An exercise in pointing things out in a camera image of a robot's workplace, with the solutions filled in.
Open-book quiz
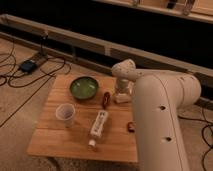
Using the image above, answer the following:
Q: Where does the brown chocolate bar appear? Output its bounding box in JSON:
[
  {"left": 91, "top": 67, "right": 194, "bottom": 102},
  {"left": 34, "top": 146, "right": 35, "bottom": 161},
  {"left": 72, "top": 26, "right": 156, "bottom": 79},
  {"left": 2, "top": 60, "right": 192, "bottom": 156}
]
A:
[{"left": 127, "top": 122, "right": 135, "bottom": 133}]

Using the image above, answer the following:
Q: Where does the black floor cable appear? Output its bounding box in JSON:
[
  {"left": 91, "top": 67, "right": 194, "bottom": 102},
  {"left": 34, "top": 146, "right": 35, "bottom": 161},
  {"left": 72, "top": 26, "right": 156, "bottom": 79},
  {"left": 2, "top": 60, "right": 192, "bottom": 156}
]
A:
[{"left": 0, "top": 33, "right": 72, "bottom": 129}]

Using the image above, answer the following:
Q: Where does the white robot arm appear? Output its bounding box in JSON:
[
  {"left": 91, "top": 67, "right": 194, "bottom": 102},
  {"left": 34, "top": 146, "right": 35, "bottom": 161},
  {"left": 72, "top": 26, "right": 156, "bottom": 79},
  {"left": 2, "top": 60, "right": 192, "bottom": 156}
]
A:
[{"left": 111, "top": 59, "right": 201, "bottom": 171}]

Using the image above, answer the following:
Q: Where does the wooden table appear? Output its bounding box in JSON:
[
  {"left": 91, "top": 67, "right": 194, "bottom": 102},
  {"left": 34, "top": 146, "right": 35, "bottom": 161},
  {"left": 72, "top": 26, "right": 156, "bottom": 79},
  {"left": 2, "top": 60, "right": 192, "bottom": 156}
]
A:
[{"left": 27, "top": 75, "right": 138, "bottom": 163}]

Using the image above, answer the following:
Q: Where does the green ceramic bowl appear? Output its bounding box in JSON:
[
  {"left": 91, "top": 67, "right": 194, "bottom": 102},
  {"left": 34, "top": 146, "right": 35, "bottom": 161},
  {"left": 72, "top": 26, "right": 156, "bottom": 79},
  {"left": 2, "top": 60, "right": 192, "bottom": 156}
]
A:
[{"left": 69, "top": 76, "right": 99, "bottom": 100}]

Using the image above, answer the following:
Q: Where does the black power adapter box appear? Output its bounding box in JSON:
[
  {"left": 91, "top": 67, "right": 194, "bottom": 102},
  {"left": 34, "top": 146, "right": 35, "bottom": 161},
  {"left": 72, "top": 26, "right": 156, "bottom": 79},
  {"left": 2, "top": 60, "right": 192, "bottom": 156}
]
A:
[{"left": 19, "top": 60, "right": 37, "bottom": 73}]

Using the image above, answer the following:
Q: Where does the white tube with cap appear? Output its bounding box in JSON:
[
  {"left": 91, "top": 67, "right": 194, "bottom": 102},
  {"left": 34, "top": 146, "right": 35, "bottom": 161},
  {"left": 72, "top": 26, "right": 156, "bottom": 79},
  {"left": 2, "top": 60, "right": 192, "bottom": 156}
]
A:
[{"left": 88, "top": 110, "right": 109, "bottom": 147}]

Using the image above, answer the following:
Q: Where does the white ceramic cup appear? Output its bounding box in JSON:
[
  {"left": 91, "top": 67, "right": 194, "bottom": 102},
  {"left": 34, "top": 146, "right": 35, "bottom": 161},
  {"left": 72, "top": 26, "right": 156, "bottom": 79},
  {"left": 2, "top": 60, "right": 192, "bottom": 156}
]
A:
[{"left": 55, "top": 103, "right": 76, "bottom": 128}]

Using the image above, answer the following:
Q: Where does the white sponge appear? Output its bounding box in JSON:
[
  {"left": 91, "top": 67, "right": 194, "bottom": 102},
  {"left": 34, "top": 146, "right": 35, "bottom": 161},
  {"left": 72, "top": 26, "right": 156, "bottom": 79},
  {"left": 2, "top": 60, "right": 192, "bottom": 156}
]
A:
[{"left": 114, "top": 94, "right": 131, "bottom": 103}]

